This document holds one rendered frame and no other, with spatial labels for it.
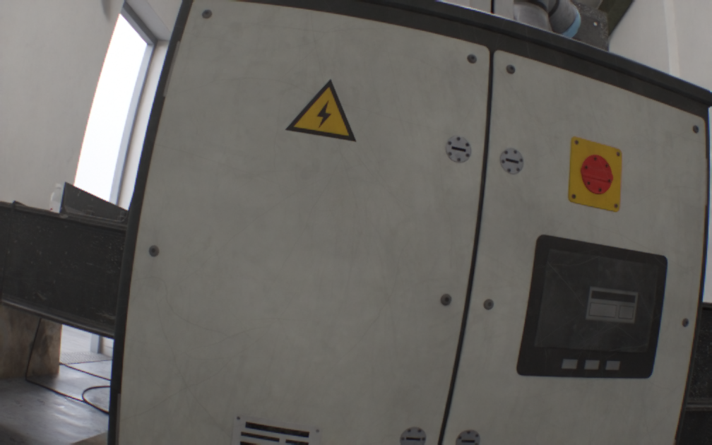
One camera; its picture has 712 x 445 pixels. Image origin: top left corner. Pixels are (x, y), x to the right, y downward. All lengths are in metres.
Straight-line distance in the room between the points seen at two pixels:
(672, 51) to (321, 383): 2.86
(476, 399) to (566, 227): 0.16
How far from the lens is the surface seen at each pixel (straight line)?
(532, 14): 1.27
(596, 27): 1.93
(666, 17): 3.29
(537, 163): 0.56
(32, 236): 1.60
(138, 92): 4.14
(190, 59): 0.54
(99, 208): 1.66
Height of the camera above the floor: 0.57
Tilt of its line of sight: 9 degrees up
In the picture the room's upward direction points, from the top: 9 degrees clockwise
